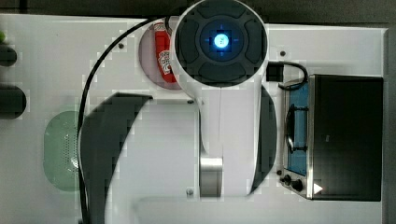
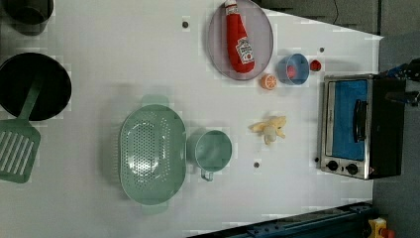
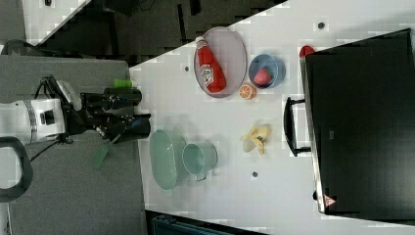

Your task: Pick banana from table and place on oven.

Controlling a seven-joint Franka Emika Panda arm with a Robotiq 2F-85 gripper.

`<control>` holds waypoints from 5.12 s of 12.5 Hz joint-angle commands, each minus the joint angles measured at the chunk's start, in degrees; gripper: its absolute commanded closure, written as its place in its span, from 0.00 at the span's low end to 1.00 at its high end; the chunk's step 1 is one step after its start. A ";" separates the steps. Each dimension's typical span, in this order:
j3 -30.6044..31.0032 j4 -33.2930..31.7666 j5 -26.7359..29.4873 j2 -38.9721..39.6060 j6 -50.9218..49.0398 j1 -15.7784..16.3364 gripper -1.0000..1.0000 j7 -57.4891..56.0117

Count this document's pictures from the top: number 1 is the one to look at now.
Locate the black pot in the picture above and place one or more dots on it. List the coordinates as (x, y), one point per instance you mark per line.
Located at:
(12, 101)

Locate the green small object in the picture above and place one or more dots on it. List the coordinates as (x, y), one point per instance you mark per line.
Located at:
(2, 37)

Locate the black toaster oven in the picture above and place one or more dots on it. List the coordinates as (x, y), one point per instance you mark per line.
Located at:
(332, 144)

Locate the green perforated colander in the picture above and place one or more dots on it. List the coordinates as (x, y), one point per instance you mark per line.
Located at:
(61, 151)

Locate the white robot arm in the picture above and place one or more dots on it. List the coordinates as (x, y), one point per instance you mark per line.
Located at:
(219, 56)

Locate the grey round plate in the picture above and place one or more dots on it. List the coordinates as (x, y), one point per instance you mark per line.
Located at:
(148, 60)

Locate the small black cup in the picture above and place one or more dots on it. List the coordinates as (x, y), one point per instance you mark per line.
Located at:
(8, 56)

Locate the red ketchup bottle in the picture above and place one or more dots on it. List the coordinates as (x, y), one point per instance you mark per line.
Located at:
(162, 52)

